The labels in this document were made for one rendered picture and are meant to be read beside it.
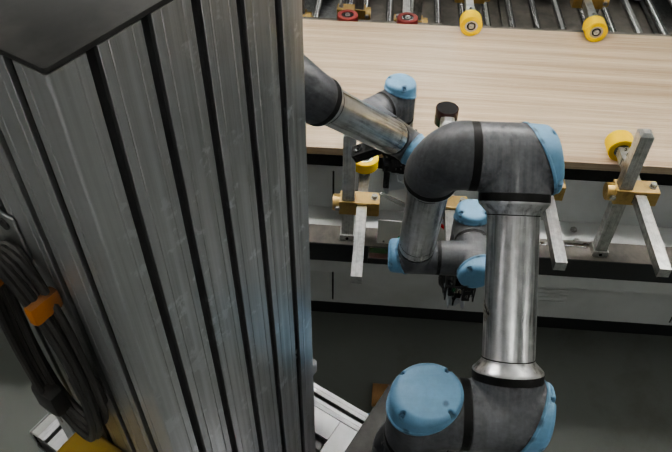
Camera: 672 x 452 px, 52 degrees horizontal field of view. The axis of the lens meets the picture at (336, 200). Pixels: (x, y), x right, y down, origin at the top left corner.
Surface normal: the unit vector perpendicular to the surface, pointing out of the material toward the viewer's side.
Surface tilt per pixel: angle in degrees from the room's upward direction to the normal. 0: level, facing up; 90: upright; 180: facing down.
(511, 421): 45
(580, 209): 90
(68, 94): 90
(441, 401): 7
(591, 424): 0
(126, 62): 90
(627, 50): 0
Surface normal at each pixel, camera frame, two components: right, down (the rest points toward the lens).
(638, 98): 0.00, -0.72
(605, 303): -0.08, 0.69
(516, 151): -0.03, -0.11
